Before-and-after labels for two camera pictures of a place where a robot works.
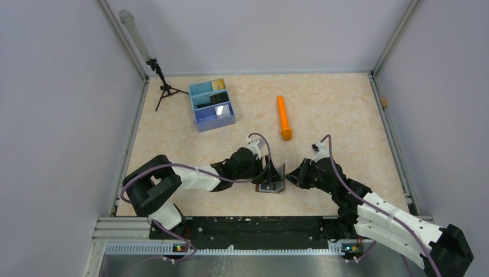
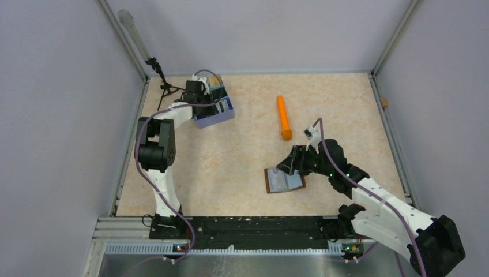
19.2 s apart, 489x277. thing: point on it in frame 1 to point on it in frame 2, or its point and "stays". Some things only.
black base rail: (248, 233) stays
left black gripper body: (255, 167) to (205, 111)
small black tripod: (166, 89) stays
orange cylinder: (286, 131) stays
